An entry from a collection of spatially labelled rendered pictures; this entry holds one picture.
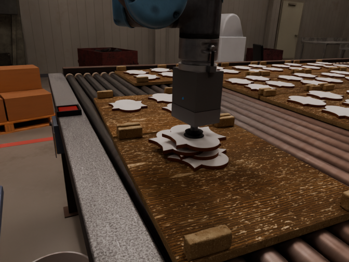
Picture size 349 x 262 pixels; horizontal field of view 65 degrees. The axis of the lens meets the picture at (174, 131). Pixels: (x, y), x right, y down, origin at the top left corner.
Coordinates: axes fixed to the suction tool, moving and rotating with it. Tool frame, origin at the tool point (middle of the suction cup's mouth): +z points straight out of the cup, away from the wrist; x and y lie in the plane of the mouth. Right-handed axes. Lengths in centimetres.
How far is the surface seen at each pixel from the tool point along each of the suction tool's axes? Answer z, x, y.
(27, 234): 97, 36, 114
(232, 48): 19, -425, 445
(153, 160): 3.1, 9.0, 0.9
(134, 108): 2.3, -1.8, 35.3
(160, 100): 2.3, -14.1, 40.5
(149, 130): 3.1, 1.8, 17.2
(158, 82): 4, -33, 77
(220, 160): 2.3, -2.1, -6.8
